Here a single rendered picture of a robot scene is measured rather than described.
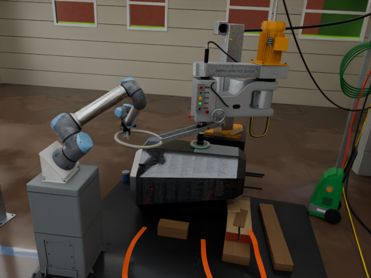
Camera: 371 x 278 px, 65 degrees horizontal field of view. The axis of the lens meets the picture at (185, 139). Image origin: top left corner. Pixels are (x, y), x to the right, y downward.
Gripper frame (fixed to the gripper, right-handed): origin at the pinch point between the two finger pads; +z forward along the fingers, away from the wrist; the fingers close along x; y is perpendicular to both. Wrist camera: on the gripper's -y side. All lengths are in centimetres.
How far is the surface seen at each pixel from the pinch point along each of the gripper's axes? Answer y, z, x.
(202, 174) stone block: -33, 14, 84
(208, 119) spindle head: -50, -36, 66
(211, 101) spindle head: -50, -54, 66
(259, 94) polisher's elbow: -98, -65, 88
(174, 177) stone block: -13, 21, 66
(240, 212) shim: -68, 52, 115
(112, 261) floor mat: 55, 84, 72
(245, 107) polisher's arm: -84, -50, 85
